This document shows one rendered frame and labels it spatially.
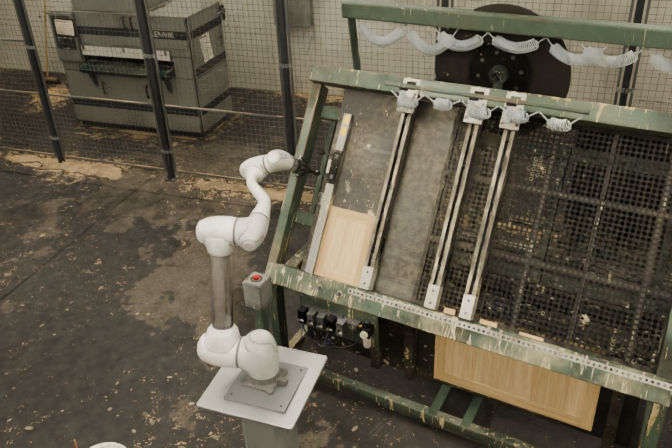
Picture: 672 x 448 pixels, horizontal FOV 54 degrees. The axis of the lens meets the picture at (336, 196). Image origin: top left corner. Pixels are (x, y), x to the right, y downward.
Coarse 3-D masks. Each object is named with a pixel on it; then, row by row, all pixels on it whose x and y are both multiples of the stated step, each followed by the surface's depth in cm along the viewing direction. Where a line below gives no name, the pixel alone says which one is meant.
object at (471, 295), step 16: (512, 112) 326; (512, 128) 337; (512, 144) 340; (496, 176) 341; (496, 192) 343; (496, 208) 339; (480, 240) 340; (480, 256) 342; (480, 272) 338; (480, 288) 343; (464, 304) 339
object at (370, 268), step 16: (416, 80) 363; (400, 96) 351; (416, 96) 361; (416, 112) 371; (400, 128) 366; (400, 144) 369; (400, 160) 365; (400, 176) 370; (384, 192) 365; (384, 208) 368; (384, 224) 363; (384, 240) 368; (368, 256) 364; (368, 272) 363; (368, 288) 362
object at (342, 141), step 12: (348, 132) 385; (336, 144) 385; (336, 180) 384; (324, 192) 384; (324, 204) 383; (324, 216) 382; (324, 228) 383; (312, 240) 383; (312, 252) 382; (312, 264) 381
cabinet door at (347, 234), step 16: (336, 208) 382; (336, 224) 381; (352, 224) 377; (368, 224) 372; (336, 240) 380; (352, 240) 376; (368, 240) 371; (320, 256) 382; (336, 256) 378; (352, 256) 374; (320, 272) 381; (336, 272) 377; (352, 272) 373
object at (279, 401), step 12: (240, 372) 333; (288, 372) 333; (300, 372) 333; (288, 384) 325; (228, 396) 319; (240, 396) 319; (252, 396) 318; (264, 396) 318; (276, 396) 318; (288, 396) 318; (264, 408) 313; (276, 408) 311
